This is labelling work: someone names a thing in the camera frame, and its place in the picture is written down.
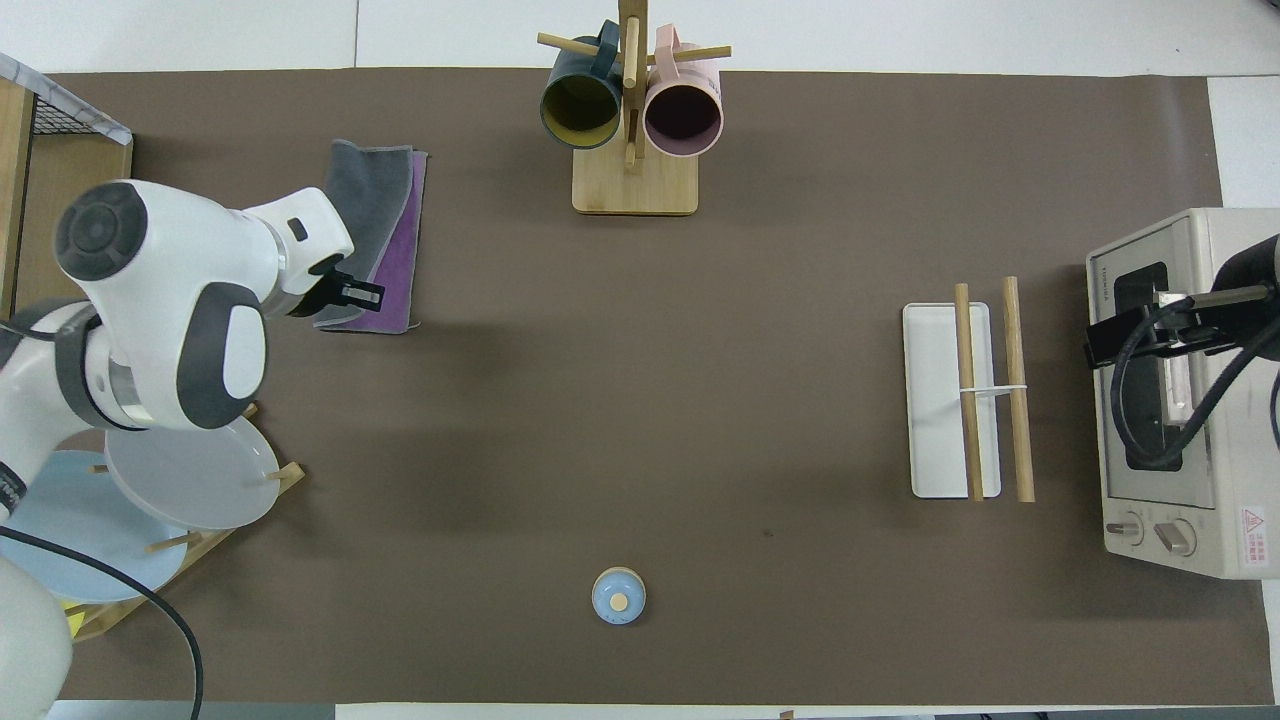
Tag wooden plate rack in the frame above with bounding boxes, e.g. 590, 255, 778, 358
62, 400, 306, 643

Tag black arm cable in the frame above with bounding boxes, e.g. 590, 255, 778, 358
0, 525, 206, 720
1109, 298, 1280, 471

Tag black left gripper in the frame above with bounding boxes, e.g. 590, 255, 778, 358
288, 255, 386, 322

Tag grey plate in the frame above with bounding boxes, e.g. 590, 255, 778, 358
104, 404, 282, 531

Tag light blue plate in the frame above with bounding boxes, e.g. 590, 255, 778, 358
0, 450, 191, 604

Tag pink mug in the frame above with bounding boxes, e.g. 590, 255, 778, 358
643, 24, 724, 159

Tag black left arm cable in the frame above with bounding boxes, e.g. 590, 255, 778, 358
0, 525, 206, 720

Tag purple and grey towel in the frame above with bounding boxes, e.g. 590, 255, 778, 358
313, 138, 429, 336

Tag black wire mesh basket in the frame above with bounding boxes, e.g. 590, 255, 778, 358
30, 90, 109, 138

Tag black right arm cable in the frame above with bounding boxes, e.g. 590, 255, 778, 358
1109, 298, 1280, 471

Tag white towel rack wooden bars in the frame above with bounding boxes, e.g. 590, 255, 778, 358
902, 277, 1037, 504

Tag dark blue mug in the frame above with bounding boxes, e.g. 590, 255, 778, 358
540, 20, 626, 151

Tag brown table mat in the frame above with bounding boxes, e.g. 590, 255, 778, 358
45, 67, 1276, 706

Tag beige toaster oven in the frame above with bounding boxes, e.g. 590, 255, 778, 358
1086, 207, 1280, 581

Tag wooden mug tree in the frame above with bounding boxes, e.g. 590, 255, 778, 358
537, 0, 733, 217

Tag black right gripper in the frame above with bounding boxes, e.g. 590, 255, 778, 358
1084, 232, 1280, 372

